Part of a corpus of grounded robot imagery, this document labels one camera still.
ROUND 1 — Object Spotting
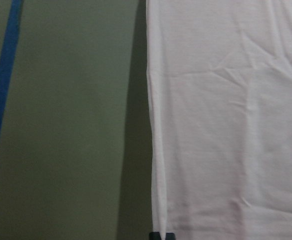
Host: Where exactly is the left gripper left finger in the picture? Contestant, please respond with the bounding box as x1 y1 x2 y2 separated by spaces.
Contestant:
149 232 161 240

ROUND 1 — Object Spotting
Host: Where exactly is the pink Snoopy t-shirt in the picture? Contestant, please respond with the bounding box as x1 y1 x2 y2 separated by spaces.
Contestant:
146 0 292 240

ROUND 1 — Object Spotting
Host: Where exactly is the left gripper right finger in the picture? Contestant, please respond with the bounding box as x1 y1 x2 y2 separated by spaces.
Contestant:
165 232 176 240

